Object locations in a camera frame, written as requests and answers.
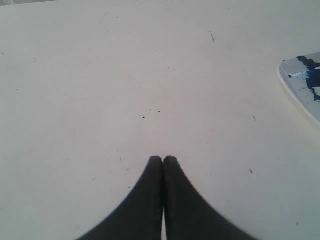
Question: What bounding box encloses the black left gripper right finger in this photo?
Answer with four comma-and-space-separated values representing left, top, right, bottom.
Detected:
162, 155, 254, 240

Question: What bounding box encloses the white square paint dish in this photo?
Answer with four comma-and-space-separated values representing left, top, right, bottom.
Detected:
277, 52, 320, 130

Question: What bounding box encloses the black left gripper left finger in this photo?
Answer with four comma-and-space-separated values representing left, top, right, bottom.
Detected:
79, 156, 163, 240

